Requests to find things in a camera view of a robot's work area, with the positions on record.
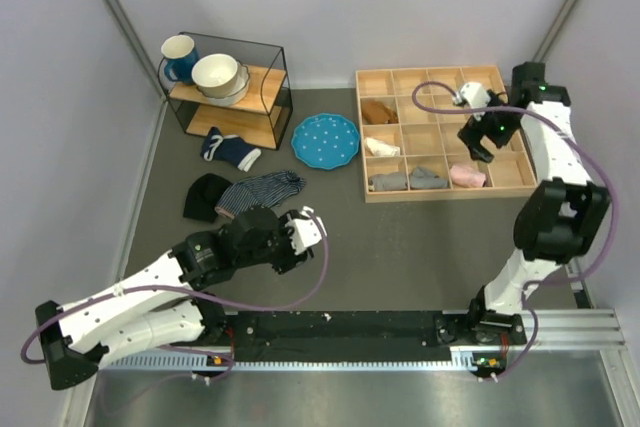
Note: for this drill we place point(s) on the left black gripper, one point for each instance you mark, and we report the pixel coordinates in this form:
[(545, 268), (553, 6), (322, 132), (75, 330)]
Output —
[(289, 259)]

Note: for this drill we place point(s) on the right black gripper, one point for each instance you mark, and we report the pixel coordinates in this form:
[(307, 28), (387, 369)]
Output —
[(472, 133)]

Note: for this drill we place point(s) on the pink underwear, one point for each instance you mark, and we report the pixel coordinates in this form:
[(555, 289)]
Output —
[(467, 176)]

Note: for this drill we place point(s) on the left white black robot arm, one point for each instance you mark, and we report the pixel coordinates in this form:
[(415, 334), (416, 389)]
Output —
[(167, 302)]

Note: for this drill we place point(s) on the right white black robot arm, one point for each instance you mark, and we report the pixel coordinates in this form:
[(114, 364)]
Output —
[(563, 214)]

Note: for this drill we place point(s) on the striped blue underwear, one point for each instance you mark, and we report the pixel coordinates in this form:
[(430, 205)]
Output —
[(266, 190)]

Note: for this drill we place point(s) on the wooden compartment tray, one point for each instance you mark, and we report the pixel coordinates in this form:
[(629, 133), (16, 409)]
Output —
[(428, 136)]

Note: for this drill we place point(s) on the black folded cloth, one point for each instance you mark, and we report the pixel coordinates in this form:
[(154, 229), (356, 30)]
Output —
[(203, 196)]

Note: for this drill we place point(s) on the grey rolled cloth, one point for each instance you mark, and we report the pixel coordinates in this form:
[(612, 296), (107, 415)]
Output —
[(424, 179), (389, 182)]

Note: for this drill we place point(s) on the navy white sock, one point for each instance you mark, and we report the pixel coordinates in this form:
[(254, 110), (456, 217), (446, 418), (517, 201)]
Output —
[(229, 148)]

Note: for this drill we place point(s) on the blue dotted plate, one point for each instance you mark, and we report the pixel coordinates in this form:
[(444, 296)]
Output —
[(326, 141)]

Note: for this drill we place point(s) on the white rolled cloth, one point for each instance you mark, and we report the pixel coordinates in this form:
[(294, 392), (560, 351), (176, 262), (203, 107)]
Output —
[(379, 148)]

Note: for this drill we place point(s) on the brown rolled cloth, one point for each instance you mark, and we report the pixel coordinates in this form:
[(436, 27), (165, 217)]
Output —
[(375, 112)]

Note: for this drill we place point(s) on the white bowl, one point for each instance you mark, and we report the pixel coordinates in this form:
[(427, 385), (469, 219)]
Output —
[(215, 75)]

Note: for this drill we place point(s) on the blue enamel mug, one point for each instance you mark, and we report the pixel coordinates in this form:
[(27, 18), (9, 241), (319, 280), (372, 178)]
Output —
[(180, 56)]

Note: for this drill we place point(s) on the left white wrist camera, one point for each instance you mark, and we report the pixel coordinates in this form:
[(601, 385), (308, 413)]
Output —
[(308, 230)]

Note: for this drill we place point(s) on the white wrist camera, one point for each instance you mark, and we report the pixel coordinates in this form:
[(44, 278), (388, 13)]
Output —
[(473, 95), (308, 230)]

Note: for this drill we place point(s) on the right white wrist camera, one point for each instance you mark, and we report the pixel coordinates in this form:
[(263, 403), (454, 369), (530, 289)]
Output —
[(473, 95)]

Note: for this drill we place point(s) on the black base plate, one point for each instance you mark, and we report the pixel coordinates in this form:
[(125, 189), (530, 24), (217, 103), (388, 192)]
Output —
[(359, 336)]

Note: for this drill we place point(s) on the black wire wooden shelf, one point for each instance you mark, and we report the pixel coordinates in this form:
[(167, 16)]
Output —
[(260, 118)]

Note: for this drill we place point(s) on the grey cable duct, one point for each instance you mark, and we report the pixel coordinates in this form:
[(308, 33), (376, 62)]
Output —
[(170, 361)]

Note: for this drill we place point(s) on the aluminium frame rail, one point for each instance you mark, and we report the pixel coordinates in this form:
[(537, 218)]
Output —
[(575, 327)]

